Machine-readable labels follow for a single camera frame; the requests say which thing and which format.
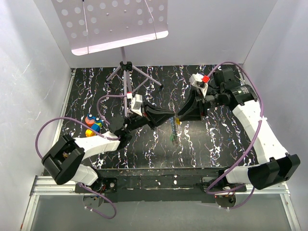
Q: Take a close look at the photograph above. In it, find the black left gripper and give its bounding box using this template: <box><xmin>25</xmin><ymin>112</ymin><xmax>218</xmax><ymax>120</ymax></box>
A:
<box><xmin>124</xmin><ymin>102</ymin><xmax>175</xmax><ymax>134</ymax></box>

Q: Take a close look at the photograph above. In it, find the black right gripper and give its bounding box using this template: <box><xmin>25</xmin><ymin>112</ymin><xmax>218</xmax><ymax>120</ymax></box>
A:
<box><xmin>177</xmin><ymin>87</ymin><xmax>224</xmax><ymax>122</ymax></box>

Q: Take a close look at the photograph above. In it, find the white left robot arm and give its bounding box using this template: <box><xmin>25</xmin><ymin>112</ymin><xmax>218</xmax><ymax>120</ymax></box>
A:
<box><xmin>41</xmin><ymin>102</ymin><xmax>175</xmax><ymax>193</ymax></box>

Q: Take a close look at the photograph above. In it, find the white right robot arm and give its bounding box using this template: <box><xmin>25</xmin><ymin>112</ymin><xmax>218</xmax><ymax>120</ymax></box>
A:
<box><xmin>178</xmin><ymin>68</ymin><xmax>300</xmax><ymax>191</ymax></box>

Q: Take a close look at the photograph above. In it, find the yellow blue toy block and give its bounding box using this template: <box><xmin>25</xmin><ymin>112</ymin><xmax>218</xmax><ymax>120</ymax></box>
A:
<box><xmin>85</xmin><ymin>123</ymin><xmax>102</xmax><ymax>137</ymax></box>

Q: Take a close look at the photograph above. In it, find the orange blue toy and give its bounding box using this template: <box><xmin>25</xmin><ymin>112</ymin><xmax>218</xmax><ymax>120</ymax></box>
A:
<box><xmin>85</xmin><ymin>114</ymin><xmax>103</xmax><ymax>127</ymax></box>

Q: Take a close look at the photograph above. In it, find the white perforated music stand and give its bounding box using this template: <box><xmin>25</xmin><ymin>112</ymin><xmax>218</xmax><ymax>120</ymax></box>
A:
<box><xmin>51</xmin><ymin>0</ymin><xmax>169</xmax><ymax>116</ymax></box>

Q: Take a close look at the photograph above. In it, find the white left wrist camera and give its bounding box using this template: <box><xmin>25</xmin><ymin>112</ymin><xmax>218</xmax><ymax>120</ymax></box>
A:
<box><xmin>127</xmin><ymin>92</ymin><xmax>143</xmax><ymax>116</ymax></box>

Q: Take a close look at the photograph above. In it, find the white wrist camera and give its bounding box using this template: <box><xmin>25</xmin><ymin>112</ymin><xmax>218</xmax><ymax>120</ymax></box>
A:
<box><xmin>127</xmin><ymin>92</ymin><xmax>143</xmax><ymax>116</ymax></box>
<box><xmin>189</xmin><ymin>74</ymin><xmax>210</xmax><ymax>98</ymax></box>

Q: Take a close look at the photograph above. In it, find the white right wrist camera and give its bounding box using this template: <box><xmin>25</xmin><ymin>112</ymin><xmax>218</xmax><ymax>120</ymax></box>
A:
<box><xmin>189</xmin><ymin>74</ymin><xmax>210</xmax><ymax>98</ymax></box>

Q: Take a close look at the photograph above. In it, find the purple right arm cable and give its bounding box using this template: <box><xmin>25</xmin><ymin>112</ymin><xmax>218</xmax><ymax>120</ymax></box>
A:
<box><xmin>204</xmin><ymin>62</ymin><xmax>266</xmax><ymax>209</ymax></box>

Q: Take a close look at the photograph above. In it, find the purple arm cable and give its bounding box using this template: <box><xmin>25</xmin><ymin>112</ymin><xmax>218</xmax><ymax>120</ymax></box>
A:
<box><xmin>35</xmin><ymin>93</ymin><xmax>132</xmax><ymax>219</ymax></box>
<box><xmin>204</xmin><ymin>62</ymin><xmax>266</xmax><ymax>209</ymax></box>

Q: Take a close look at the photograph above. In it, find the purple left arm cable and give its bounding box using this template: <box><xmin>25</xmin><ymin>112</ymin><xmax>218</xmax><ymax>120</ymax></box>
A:
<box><xmin>35</xmin><ymin>93</ymin><xmax>132</xmax><ymax>219</ymax></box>

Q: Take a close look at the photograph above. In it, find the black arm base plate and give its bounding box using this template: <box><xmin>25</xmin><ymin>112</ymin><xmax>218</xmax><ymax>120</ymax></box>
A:
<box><xmin>74</xmin><ymin>166</ymin><xmax>247</xmax><ymax>204</ymax></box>

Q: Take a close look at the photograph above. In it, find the aluminium rail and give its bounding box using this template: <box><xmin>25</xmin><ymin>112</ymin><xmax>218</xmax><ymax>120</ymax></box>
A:
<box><xmin>21</xmin><ymin>170</ymin><xmax>300</xmax><ymax>231</ymax></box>

